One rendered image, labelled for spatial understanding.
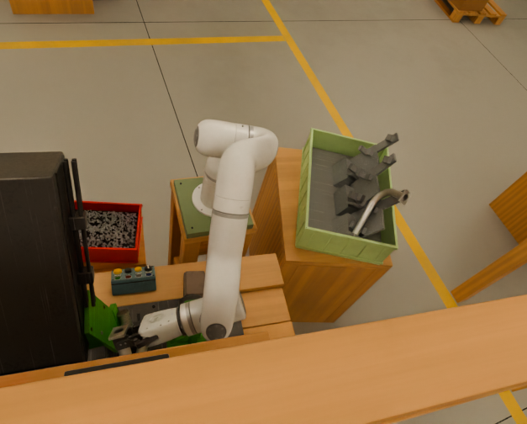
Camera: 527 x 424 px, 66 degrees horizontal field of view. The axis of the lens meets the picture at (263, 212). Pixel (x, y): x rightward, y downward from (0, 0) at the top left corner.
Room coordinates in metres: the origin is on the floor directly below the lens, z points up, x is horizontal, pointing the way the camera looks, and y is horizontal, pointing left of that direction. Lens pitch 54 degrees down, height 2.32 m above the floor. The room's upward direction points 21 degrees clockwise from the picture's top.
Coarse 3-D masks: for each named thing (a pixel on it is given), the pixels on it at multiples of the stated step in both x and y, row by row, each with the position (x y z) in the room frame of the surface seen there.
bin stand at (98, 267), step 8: (144, 240) 0.77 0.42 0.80; (144, 248) 0.73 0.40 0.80; (144, 256) 0.70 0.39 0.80; (96, 264) 0.60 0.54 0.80; (104, 264) 0.61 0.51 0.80; (112, 264) 0.62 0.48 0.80; (120, 264) 0.63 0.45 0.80; (128, 264) 0.64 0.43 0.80; (136, 264) 0.66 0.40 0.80; (144, 264) 0.67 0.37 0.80; (96, 272) 0.58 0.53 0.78; (104, 272) 0.59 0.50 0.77
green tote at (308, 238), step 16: (320, 144) 1.61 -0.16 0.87; (336, 144) 1.62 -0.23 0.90; (352, 144) 1.64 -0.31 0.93; (368, 144) 1.65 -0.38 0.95; (304, 160) 1.47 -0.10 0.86; (304, 176) 1.35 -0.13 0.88; (384, 176) 1.51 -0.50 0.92; (304, 192) 1.24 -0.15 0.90; (304, 208) 1.13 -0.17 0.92; (304, 224) 1.03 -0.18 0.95; (384, 224) 1.25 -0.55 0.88; (304, 240) 1.01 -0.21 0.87; (320, 240) 1.02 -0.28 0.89; (336, 240) 1.03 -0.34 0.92; (352, 240) 1.04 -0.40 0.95; (368, 240) 1.06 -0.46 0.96; (384, 240) 1.17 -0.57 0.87; (352, 256) 1.05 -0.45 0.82; (368, 256) 1.07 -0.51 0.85; (384, 256) 1.08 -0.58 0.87
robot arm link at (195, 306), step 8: (240, 296) 0.43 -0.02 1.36; (192, 304) 0.38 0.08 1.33; (200, 304) 0.38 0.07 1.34; (240, 304) 0.41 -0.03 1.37; (192, 312) 0.36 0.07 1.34; (200, 312) 0.36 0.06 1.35; (240, 312) 0.39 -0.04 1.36; (192, 320) 0.34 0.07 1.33; (200, 320) 0.35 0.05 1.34; (240, 320) 0.39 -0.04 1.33; (200, 328) 0.34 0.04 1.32
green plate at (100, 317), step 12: (96, 300) 0.34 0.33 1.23; (84, 312) 0.29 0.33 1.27; (96, 312) 0.31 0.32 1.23; (108, 312) 0.35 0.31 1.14; (84, 324) 0.26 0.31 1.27; (96, 324) 0.28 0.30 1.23; (108, 324) 0.31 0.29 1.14; (96, 336) 0.25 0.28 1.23; (108, 336) 0.28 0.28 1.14; (108, 348) 0.26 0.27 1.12
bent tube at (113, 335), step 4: (128, 324) 0.31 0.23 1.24; (116, 328) 0.29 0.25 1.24; (120, 328) 0.29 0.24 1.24; (124, 328) 0.29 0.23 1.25; (128, 328) 0.30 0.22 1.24; (112, 332) 0.27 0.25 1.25; (116, 332) 0.28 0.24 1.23; (120, 332) 0.27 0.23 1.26; (124, 332) 0.28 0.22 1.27; (112, 336) 0.26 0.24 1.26; (116, 336) 0.26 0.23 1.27; (120, 336) 0.26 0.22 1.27; (124, 336) 0.27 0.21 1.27; (108, 340) 0.25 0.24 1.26; (124, 348) 0.25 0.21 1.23; (128, 348) 0.25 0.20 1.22; (140, 348) 0.30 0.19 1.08; (144, 348) 0.30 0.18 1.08; (120, 352) 0.24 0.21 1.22; (124, 352) 0.24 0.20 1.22; (128, 352) 0.24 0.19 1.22; (136, 352) 0.28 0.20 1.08
